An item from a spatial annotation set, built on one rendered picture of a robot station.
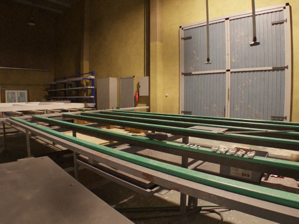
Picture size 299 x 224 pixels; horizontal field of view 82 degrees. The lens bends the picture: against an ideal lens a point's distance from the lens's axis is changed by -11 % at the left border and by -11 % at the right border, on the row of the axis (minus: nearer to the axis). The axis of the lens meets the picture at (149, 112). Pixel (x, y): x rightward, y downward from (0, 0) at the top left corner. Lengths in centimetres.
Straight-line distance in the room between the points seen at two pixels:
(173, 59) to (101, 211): 818
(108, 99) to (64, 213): 1015
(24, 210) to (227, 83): 700
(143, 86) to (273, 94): 539
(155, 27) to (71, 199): 864
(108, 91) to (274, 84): 768
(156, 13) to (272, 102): 590
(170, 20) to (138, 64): 263
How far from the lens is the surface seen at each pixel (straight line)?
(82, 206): 40
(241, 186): 44
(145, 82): 899
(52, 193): 47
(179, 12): 887
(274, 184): 110
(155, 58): 851
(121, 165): 57
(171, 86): 836
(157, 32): 877
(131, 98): 987
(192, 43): 803
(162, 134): 78
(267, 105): 689
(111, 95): 1047
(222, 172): 122
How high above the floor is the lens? 105
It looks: 4 degrees down
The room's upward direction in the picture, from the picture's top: straight up
